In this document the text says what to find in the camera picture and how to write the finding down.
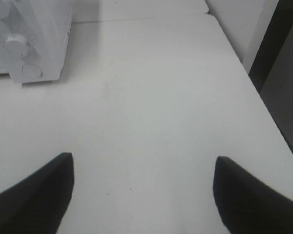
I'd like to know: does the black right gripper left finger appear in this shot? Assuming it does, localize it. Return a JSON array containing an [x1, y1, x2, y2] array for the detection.
[[0, 153, 74, 234]]

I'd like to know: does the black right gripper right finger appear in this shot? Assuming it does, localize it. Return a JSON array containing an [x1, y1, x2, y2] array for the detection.
[[213, 156, 293, 234]]

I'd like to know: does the round white door button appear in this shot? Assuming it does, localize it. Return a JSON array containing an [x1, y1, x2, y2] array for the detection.
[[22, 63, 42, 78]]

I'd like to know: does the lower white microwave knob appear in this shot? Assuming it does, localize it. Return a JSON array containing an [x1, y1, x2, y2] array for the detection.
[[5, 34, 28, 58]]

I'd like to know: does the white microwave knob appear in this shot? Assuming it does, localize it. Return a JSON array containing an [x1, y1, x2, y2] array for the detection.
[[5, 34, 28, 58], [0, 0, 12, 19]]

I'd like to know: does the white microwave oven body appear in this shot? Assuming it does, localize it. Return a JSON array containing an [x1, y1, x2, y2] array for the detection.
[[0, 0, 73, 83]]

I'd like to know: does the upper white microwave knob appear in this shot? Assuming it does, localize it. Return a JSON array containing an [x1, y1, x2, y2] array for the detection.
[[0, 0, 12, 19]]

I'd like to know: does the white table leg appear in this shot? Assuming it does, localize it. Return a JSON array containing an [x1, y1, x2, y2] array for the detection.
[[242, 0, 279, 74]]

